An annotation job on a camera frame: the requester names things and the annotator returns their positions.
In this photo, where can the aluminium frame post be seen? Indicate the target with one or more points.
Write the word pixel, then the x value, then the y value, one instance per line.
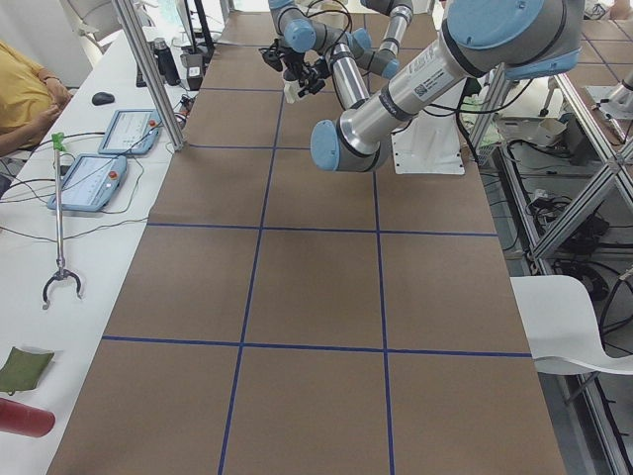
pixel 132 27

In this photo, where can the near blue teach pendant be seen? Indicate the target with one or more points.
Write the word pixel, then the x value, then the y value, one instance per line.
pixel 91 181

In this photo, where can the red cylindrical bottle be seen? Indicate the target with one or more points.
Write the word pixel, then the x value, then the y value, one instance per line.
pixel 21 419

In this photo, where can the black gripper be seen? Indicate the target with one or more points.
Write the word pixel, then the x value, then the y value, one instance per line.
pixel 296 64
pixel 322 73

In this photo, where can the black computer mouse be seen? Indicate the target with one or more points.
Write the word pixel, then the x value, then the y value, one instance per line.
pixel 102 98

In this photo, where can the black water bottle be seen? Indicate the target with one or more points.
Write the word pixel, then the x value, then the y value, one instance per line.
pixel 165 61

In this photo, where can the far blue teach pendant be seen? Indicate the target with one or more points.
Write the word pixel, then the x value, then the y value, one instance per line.
pixel 131 131

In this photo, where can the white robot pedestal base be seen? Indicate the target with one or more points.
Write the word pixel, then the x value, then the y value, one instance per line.
pixel 430 143

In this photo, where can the white ceramic mug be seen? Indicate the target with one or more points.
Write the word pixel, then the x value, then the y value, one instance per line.
pixel 295 89

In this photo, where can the person in yellow shirt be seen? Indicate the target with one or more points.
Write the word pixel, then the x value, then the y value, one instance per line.
pixel 32 99

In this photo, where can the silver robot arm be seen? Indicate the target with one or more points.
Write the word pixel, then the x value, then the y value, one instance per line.
pixel 530 39
pixel 298 33

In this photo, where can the blue teach pendant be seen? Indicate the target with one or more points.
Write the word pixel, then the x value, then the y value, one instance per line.
pixel 131 131
pixel 91 181

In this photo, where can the green handled reacher grabber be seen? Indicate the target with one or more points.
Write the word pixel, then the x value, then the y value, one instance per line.
pixel 61 273

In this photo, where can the green bean bag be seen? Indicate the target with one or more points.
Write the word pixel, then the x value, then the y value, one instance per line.
pixel 23 370

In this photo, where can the white plastic chair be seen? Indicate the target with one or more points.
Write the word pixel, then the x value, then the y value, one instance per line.
pixel 561 327

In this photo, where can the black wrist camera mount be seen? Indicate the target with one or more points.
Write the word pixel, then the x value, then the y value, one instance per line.
pixel 272 57

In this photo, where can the green patterned cloth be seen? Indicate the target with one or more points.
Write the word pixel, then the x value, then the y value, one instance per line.
pixel 481 128

